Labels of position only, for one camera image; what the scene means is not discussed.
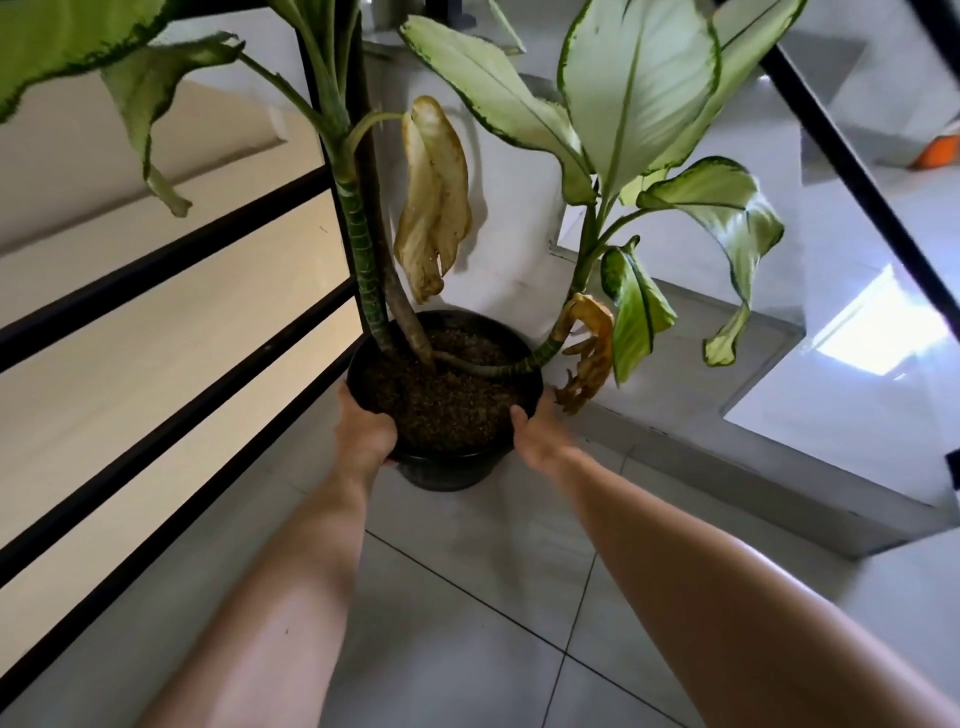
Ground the green white leafy plant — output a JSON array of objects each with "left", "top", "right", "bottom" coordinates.
[{"left": 0, "top": 0, "right": 810, "bottom": 416}]

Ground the brown potting soil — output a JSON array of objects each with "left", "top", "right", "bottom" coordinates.
[{"left": 365, "top": 327, "right": 531, "bottom": 453}]

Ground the person's right forearm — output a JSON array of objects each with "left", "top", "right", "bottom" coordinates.
[{"left": 546, "top": 445, "right": 960, "bottom": 728}]

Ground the black diagonal handrail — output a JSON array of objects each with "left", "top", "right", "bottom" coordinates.
[{"left": 711, "top": 0, "right": 960, "bottom": 492}]

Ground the black metal stair railing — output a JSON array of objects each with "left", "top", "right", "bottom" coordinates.
[{"left": 0, "top": 0, "right": 376, "bottom": 710}]

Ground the person's left hand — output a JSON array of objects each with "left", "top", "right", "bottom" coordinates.
[{"left": 333, "top": 378, "right": 399, "bottom": 474}]

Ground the person's left forearm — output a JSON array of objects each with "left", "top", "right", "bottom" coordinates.
[{"left": 135, "top": 459, "right": 385, "bottom": 728}]

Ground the black plastic plant pot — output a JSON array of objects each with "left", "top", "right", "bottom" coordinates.
[{"left": 346, "top": 309, "right": 545, "bottom": 493}]

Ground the orange object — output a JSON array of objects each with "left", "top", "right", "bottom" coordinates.
[{"left": 909, "top": 135, "right": 960, "bottom": 171}]

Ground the person's right hand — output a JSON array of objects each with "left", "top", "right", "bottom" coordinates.
[{"left": 509, "top": 387, "right": 582, "bottom": 475}]

